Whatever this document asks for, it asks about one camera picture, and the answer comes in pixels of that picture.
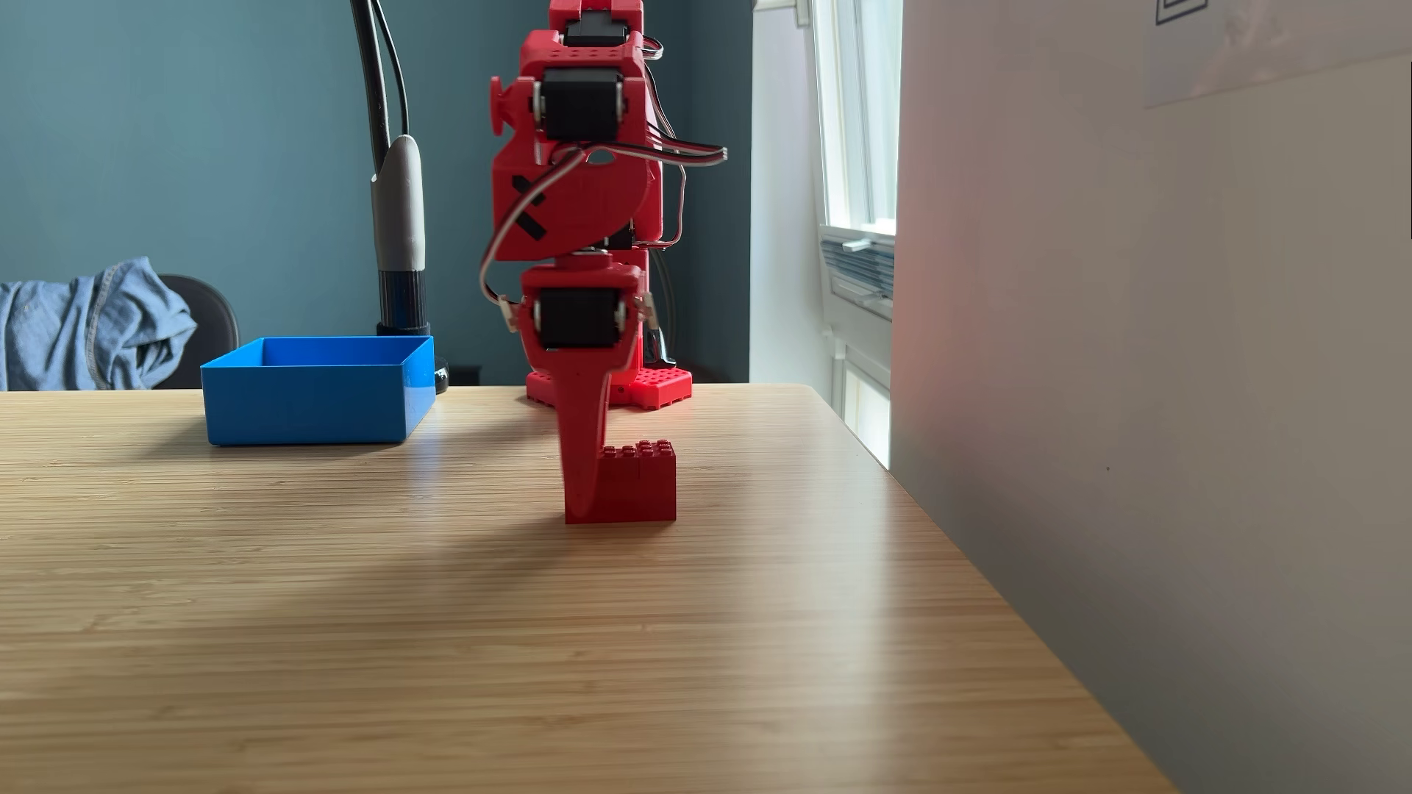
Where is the red lego brick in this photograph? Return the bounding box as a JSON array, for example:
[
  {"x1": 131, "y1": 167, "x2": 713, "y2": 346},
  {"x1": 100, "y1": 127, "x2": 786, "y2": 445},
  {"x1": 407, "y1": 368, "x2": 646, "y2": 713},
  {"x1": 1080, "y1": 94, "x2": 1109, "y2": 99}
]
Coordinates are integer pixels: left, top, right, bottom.
[{"x1": 596, "y1": 440, "x2": 677, "y2": 524}]

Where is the blue plastic bin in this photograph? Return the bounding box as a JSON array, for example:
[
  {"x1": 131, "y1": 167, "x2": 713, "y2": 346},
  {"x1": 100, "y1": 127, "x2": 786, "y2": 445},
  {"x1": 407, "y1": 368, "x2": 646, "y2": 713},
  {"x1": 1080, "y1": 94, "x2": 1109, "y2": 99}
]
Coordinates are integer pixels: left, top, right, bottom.
[{"x1": 201, "y1": 336, "x2": 438, "y2": 447}]

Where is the black gooseneck stand grey sleeve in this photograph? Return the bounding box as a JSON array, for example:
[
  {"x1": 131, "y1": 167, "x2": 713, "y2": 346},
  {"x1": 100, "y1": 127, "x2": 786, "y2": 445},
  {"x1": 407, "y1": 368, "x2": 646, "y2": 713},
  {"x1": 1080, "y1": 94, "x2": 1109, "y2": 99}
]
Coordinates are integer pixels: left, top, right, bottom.
[{"x1": 351, "y1": 0, "x2": 450, "y2": 395}]

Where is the white window vent unit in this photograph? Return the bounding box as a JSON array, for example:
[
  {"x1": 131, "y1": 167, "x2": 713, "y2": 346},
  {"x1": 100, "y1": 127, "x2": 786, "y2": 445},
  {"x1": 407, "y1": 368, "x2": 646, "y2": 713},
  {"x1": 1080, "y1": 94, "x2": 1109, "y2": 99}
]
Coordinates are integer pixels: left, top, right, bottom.
[{"x1": 819, "y1": 226, "x2": 897, "y2": 321}]

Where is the black chair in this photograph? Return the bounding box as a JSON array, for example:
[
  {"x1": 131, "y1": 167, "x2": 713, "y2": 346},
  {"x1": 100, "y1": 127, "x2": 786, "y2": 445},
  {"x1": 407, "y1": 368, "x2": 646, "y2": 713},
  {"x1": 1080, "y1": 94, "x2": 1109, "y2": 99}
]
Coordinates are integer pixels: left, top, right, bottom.
[{"x1": 154, "y1": 274, "x2": 240, "y2": 390}]

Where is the blue denim jacket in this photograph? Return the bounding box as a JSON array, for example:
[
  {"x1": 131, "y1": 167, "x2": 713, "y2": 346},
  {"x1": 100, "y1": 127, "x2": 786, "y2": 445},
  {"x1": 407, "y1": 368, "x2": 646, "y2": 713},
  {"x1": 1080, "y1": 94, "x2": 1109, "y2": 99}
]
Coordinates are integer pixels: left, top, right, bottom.
[{"x1": 0, "y1": 257, "x2": 199, "y2": 393}]

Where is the black white servo cable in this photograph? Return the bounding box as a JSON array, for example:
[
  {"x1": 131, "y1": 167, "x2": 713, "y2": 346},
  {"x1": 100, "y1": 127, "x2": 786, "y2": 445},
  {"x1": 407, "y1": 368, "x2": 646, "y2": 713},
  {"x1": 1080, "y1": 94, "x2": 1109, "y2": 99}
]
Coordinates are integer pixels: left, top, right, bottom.
[{"x1": 479, "y1": 33, "x2": 730, "y2": 306}]

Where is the white window frame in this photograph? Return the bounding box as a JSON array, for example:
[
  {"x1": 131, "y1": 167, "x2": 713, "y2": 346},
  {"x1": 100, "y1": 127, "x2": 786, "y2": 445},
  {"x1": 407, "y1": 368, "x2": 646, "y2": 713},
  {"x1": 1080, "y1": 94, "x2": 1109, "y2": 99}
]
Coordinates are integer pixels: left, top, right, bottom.
[{"x1": 810, "y1": 0, "x2": 904, "y2": 238}]

